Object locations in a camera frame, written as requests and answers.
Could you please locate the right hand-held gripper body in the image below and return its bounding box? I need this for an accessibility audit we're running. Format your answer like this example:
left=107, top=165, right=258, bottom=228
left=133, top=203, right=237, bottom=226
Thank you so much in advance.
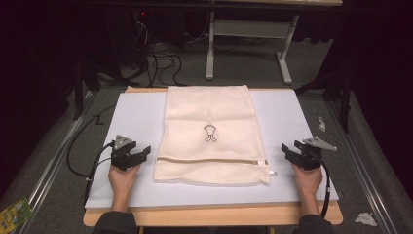
left=293, top=136, right=339, bottom=172

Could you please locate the person's left hand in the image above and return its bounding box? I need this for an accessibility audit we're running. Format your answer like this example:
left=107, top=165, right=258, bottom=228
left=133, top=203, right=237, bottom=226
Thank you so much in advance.
left=107, top=163, right=142, bottom=197

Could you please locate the cream mesh laundry bag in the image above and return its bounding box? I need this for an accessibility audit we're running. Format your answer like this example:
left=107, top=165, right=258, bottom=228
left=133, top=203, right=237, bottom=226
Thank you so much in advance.
left=153, top=85, right=279, bottom=187

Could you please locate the green printed packet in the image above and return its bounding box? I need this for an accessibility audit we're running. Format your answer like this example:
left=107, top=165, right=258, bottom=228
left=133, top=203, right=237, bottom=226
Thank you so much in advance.
left=0, top=196, right=35, bottom=234

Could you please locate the white metal desk frame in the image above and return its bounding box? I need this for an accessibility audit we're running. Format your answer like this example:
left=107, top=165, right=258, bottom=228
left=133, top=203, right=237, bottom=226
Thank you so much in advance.
left=205, top=0, right=344, bottom=86

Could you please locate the black stand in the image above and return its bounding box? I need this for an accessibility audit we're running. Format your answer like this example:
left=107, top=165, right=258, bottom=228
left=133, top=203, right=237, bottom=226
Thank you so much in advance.
left=71, top=59, right=102, bottom=122
left=293, top=62, right=357, bottom=135

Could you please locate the white table mat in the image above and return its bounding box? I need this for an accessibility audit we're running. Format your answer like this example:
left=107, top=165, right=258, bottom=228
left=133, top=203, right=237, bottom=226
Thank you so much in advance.
left=84, top=89, right=341, bottom=210

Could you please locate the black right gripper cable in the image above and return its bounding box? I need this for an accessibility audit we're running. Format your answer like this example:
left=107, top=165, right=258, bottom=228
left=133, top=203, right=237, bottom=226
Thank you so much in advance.
left=316, top=152, right=332, bottom=219

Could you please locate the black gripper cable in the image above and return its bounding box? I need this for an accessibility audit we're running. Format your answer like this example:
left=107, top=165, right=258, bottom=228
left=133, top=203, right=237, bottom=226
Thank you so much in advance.
left=66, top=103, right=117, bottom=207
left=316, top=152, right=332, bottom=219

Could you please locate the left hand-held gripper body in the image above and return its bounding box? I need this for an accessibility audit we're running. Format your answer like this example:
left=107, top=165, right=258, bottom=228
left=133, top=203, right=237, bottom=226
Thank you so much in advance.
left=110, top=134, right=144, bottom=172

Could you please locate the metal floor rail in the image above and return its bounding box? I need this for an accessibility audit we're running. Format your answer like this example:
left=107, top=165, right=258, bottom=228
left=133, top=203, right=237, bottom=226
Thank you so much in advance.
left=325, top=99, right=396, bottom=234
left=14, top=91, right=95, bottom=234

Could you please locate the wooden table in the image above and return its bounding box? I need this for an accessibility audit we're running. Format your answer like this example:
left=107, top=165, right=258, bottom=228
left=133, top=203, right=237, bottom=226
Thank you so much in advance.
left=82, top=85, right=345, bottom=228

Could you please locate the crumpled white tissue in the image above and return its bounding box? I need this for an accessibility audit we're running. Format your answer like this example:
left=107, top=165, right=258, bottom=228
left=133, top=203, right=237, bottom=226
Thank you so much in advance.
left=354, top=212, right=379, bottom=227

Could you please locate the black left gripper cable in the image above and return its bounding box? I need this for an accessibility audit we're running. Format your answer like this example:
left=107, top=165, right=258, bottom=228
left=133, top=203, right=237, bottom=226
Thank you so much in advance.
left=66, top=103, right=117, bottom=207

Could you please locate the black floor cable tangle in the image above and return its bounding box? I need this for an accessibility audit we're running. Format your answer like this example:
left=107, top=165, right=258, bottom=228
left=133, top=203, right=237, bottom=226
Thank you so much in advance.
left=129, top=13, right=189, bottom=88

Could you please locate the person's right hand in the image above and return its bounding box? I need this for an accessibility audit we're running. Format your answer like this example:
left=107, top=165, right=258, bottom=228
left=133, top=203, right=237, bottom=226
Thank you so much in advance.
left=290, top=162, right=324, bottom=197

